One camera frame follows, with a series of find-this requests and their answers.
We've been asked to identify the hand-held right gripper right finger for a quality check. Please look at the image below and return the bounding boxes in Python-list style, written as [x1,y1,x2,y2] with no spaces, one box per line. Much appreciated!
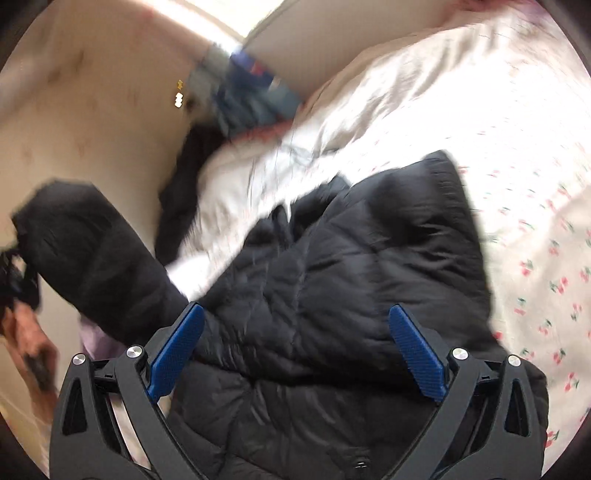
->
[388,305,543,480]

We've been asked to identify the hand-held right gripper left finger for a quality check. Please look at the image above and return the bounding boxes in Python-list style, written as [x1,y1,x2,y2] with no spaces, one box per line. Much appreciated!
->
[48,302,206,480]

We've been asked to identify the black puffer jacket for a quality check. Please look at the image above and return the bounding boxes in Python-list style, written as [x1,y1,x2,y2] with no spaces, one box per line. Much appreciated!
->
[11,150,550,480]

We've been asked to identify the person's left forearm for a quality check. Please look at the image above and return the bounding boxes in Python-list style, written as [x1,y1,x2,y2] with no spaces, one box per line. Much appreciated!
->
[0,302,61,423]

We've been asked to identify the lavender cloth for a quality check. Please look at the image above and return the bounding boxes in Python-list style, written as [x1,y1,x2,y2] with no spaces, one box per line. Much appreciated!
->
[78,318,132,358]

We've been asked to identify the dark cloth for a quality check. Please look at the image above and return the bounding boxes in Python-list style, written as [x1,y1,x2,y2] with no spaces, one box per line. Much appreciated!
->
[154,124,232,266]

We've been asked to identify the white cherry print bedsheet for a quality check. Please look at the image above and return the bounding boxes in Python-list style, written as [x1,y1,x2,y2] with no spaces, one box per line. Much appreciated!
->
[369,7,591,462]

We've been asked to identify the white quilt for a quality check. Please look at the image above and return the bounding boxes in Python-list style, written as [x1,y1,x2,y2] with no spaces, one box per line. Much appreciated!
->
[166,18,509,296]

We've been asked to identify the blue patterned cloth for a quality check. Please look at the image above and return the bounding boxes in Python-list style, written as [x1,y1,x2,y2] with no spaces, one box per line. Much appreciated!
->
[189,44,305,137]

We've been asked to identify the beige panel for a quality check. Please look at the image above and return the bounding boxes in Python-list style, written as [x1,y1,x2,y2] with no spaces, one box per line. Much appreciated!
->
[245,0,467,100]

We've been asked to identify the bright window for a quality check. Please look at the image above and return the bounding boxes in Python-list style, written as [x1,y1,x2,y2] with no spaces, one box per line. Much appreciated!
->
[139,0,296,47]

